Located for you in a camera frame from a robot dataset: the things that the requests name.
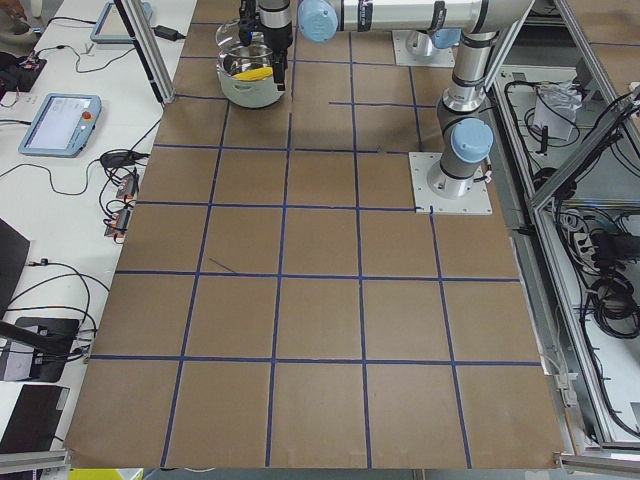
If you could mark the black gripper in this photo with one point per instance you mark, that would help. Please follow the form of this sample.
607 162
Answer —
278 39

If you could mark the yellow corn cob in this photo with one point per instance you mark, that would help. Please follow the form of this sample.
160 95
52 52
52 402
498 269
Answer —
253 75

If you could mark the glass pot lid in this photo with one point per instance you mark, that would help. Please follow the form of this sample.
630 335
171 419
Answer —
227 35

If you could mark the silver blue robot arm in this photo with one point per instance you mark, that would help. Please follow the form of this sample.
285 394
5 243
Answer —
385 64
326 114

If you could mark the white steel cooking pot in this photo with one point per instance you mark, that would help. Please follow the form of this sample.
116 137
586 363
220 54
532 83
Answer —
252 95

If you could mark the black power adapter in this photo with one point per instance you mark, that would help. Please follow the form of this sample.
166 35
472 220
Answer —
168 33

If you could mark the teach pendant far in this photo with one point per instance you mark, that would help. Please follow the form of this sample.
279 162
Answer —
109 28

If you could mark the teach pendant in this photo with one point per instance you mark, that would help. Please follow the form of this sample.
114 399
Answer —
109 28
62 126

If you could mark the small orange circuit board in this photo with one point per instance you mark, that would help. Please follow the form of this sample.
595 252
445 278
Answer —
128 187

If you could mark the teach pendant near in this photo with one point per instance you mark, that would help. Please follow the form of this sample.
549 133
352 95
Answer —
62 126

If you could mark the white paper bag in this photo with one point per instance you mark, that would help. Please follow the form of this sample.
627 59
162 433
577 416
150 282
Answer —
556 109

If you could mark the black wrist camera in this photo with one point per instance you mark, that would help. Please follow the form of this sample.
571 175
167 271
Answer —
247 21

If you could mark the aluminium frame post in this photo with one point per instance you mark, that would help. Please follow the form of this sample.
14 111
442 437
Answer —
140 32

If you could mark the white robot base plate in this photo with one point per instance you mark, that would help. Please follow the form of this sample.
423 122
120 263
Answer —
436 193

